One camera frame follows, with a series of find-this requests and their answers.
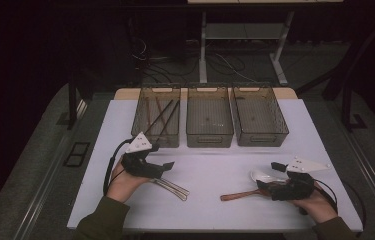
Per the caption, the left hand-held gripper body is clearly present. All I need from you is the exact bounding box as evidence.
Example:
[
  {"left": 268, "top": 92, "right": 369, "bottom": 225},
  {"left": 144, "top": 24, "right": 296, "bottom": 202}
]
[{"left": 120, "top": 131, "right": 165, "bottom": 180}]

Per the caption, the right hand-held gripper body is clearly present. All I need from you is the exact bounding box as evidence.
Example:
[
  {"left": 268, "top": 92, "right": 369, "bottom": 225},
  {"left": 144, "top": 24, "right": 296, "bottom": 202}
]
[{"left": 270, "top": 156, "right": 332, "bottom": 202}]

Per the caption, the transparent grey plastic bin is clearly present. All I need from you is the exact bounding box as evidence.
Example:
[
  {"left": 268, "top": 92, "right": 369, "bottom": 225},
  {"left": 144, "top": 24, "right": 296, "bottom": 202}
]
[
  {"left": 229, "top": 82, "right": 290, "bottom": 148},
  {"left": 130, "top": 83, "right": 182, "bottom": 149},
  {"left": 186, "top": 83, "right": 235, "bottom": 149}
]

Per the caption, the white ceramic spoon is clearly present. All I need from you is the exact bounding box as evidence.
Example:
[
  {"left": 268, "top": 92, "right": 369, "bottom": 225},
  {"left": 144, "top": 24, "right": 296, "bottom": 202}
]
[{"left": 249, "top": 168, "right": 291, "bottom": 184}]

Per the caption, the steel fork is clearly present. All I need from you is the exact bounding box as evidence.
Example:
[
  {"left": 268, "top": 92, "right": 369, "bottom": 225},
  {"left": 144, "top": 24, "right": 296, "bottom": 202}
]
[{"left": 156, "top": 177, "right": 191, "bottom": 196}]

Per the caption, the brown wooden spoon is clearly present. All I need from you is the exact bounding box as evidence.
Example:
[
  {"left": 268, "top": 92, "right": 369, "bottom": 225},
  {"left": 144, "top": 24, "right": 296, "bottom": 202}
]
[{"left": 220, "top": 188, "right": 273, "bottom": 202}]

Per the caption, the steel table knife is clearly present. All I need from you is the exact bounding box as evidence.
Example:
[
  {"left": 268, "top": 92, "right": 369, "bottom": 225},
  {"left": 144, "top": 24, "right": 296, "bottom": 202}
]
[{"left": 149, "top": 179, "right": 188, "bottom": 202}]

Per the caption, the person's left hand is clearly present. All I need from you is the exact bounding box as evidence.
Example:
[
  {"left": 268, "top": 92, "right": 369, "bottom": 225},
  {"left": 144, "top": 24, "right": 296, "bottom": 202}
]
[{"left": 105, "top": 159, "right": 151, "bottom": 205}]

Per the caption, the person's right hand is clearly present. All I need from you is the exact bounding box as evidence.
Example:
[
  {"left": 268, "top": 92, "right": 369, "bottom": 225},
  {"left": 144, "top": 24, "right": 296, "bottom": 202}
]
[{"left": 289, "top": 185, "right": 339, "bottom": 225}]

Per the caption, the white table cover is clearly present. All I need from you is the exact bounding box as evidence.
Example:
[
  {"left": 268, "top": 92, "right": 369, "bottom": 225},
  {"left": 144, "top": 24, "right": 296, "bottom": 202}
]
[{"left": 66, "top": 98, "right": 364, "bottom": 233}]

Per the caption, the black metal stand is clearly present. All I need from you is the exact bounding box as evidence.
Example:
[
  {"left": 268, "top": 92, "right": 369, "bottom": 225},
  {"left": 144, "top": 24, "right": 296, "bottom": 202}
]
[
  {"left": 67, "top": 69, "right": 91, "bottom": 131},
  {"left": 321, "top": 13, "right": 369, "bottom": 133}
]

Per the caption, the white metal desk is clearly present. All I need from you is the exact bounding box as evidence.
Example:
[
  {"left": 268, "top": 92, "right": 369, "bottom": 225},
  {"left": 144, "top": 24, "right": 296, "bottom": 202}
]
[{"left": 186, "top": 0, "right": 345, "bottom": 87}]

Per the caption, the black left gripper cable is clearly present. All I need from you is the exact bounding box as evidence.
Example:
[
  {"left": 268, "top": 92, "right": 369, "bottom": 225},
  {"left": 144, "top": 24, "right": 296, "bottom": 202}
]
[{"left": 103, "top": 137, "right": 136, "bottom": 197}]

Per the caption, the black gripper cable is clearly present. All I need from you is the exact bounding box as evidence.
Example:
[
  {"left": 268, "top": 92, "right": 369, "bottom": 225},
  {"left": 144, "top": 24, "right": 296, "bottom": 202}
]
[
  {"left": 103, "top": 137, "right": 136, "bottom": 197},
  {"left": 313, "top": 179, "right": 340, "bottom": 216}
]

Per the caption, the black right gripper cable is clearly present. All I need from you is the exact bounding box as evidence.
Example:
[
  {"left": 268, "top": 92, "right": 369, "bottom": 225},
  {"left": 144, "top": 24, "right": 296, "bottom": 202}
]
[{"left": 313, "top": 179, "right": 340, "bottom": 216}]

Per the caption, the black rectangular floor frame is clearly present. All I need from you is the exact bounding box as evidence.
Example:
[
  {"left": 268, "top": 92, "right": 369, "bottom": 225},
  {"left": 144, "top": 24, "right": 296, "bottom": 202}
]
[{"left": 62, "top": 141, "right": 92, "bottom": 168}]

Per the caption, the black cable loop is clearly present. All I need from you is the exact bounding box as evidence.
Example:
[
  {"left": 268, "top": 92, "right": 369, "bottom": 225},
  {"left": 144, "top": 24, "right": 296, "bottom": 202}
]
[{"left": 341, "top": 179, "right": 367, "bottom": 234}]

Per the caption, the tangle of dark floor cables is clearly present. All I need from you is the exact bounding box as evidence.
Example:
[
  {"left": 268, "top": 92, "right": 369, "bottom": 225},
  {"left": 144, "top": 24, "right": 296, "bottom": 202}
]
[{"left": 129, "top": 36, "right": 259, "bottom": 85}]

